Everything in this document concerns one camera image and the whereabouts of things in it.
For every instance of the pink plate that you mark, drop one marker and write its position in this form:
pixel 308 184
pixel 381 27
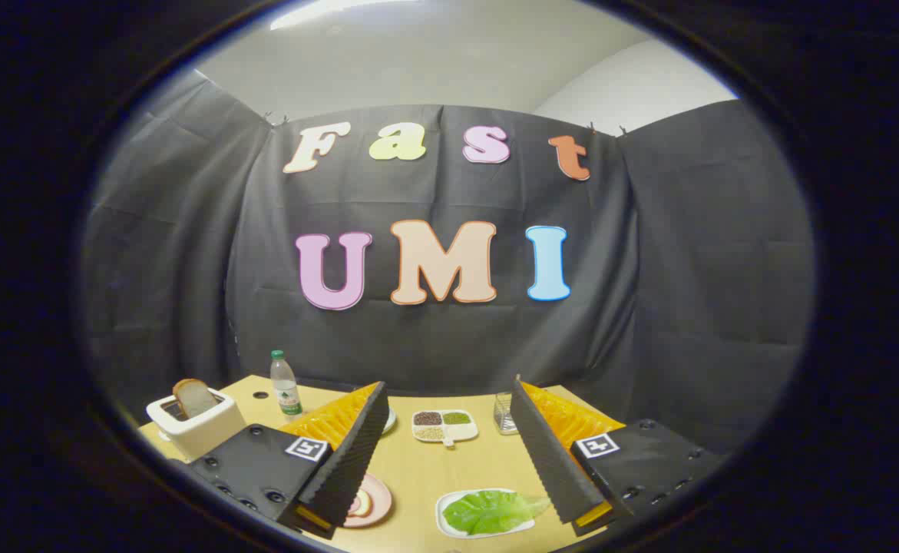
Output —
pixel 382 499

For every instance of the green beans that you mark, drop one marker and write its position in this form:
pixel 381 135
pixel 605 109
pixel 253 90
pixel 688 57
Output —
pixel 456 418

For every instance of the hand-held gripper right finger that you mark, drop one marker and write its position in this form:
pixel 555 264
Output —
pixel 545 453

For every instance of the beige grains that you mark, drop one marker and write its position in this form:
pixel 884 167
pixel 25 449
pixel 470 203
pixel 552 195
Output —
pixel 428 433

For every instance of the white plate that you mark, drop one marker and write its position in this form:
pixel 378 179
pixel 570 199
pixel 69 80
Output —
pixel 445 501

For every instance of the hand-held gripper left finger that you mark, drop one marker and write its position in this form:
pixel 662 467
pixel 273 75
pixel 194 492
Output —
pixel 357 453

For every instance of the white divided dish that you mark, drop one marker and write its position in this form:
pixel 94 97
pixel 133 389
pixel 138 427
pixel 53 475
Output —
pixel 461 432

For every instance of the clear water bottle green cap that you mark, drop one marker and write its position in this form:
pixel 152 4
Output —
pixel 286 392

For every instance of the cream toaster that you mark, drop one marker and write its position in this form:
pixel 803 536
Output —
pixel 203 434

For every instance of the dark brown beans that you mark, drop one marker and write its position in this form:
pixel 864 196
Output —
pixel 428 418

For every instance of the green lettuce leaf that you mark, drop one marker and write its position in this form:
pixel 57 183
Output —
pixel 487 513

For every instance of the clear glass container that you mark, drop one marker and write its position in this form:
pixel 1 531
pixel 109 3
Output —
pixel 504 418

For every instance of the bread slice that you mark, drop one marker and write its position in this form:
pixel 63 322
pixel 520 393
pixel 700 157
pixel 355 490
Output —
pixel 194 398
pixel 369 499

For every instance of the light blue plate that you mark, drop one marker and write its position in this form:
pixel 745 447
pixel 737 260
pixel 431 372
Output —
pixel 391 421

